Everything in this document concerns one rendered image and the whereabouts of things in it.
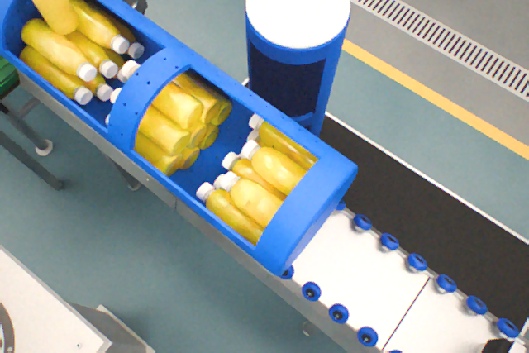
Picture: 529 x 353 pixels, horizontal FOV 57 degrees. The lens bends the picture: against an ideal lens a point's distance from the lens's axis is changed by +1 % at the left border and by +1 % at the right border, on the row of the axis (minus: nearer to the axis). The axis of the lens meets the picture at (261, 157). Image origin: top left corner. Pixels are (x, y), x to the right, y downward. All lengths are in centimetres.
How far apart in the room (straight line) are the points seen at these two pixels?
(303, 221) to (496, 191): 163
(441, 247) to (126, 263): 130
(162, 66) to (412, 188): 137
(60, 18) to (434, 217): 156
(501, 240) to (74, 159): 187
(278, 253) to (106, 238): 140
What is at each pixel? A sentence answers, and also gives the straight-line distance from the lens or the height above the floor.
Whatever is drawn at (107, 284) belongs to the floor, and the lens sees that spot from 220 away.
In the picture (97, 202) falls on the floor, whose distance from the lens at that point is 230.
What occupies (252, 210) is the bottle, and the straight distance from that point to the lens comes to 99.
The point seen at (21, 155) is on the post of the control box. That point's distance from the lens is 206.
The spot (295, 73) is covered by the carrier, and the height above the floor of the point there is 49.
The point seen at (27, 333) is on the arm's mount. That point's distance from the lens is 113.
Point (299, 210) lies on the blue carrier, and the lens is 89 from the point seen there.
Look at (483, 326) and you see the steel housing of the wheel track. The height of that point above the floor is 93.
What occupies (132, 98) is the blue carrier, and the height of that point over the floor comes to 122.
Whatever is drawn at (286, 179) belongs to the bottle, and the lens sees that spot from 99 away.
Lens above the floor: 208
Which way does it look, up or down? 68 degrees down
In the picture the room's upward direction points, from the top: straight up
